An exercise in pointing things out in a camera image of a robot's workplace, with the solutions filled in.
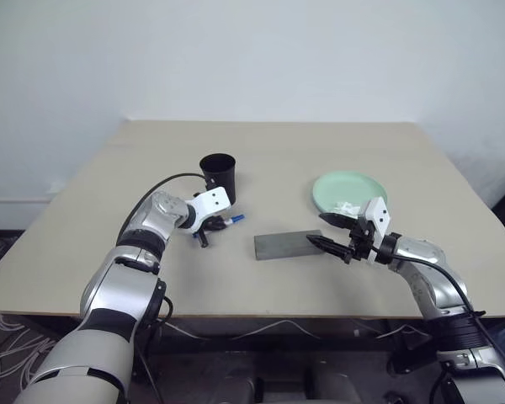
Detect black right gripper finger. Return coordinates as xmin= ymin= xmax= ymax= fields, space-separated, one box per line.
xmin=317 ymin=211 xmax=359 ymax=231
xmin=305 ymin=234 xmax=357 ymax=265

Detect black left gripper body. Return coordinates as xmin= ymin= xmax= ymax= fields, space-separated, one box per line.
xmin=199 ymin=217 xmax=223 ymax=235

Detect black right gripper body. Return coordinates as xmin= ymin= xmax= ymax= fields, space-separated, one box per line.
xmin=347 ymin=217 xmax=378 ymax=263

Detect pale green plate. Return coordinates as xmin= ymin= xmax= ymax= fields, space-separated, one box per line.
xmin=311 ymin=169 xmax=390 ymax=216

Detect grey glasses case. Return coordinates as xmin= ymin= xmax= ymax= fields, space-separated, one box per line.
xmin=253 ymin=229 xmax=327 ymax=263

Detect black plastic cup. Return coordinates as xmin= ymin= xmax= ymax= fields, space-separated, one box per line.
xmin=199 ymin=153 xmax=238 ymax=208

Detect white crumpled paper bits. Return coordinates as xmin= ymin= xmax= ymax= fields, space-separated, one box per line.
xmin=331 ymin=200 xmax=362 ymax=214

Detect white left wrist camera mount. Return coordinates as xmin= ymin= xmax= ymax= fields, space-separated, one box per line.
xmin=183 ymin=186 xmax=233 ymax=236

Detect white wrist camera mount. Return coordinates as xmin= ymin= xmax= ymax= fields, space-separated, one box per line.
xmin=359 ymin=196 xmax=394 ymax=264
xmin=183 ymin=186 xmax=233 ymax=236

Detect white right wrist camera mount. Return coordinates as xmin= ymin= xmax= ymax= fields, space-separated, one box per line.
xmin=359 ymin=196 xmax=394 ymax=264

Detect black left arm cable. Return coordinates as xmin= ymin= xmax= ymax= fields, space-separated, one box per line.
xmin=120 ymin=171 xmax=208 ymax=237

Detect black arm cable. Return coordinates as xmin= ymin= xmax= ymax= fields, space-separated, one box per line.
xmin=386 ymin=247 xmax=505 ymax=388
xmin=120 ymin=171 xmax=208 ymax=237

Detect white cable under table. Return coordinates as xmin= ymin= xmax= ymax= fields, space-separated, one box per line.
xmin=167 ymin=318 xmax=431 ymax=343

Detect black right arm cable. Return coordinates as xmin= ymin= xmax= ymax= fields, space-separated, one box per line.
xmin=386 ymin=247 xmax=505 ymax=388

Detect black table frame bracket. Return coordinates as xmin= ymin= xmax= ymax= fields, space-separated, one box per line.
xmin=385 ymin=331 xmax=439 ymax=375

